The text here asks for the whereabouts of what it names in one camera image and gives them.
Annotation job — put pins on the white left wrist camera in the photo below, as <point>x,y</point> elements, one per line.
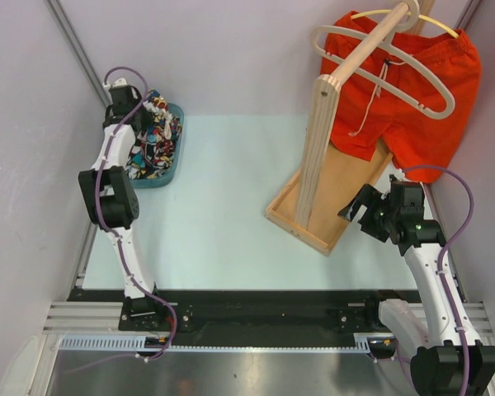
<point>113,82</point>

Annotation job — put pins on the orange shorts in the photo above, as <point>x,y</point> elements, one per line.
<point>367,113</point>

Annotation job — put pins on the white slotted cable duct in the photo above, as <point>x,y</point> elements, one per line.
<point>357,343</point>

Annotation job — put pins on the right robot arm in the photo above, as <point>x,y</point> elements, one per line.
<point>447,355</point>

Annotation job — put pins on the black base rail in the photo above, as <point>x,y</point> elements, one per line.
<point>275,317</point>

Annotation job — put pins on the wooden clothes rack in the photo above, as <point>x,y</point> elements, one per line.
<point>327,179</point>

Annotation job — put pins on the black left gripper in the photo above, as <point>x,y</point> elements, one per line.
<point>139,104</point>

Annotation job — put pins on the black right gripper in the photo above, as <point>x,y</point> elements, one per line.
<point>370,197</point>

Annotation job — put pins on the colourful comic print shorts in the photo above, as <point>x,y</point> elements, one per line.
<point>156,140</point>

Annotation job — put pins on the yellow round hanger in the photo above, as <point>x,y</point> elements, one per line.
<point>427,19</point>

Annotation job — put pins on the beige wooden hanger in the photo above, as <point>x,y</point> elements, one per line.
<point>402,17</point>

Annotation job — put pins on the teal plastic basket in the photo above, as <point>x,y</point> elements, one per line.
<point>169,152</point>

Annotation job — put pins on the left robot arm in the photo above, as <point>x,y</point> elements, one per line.
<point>111,201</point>

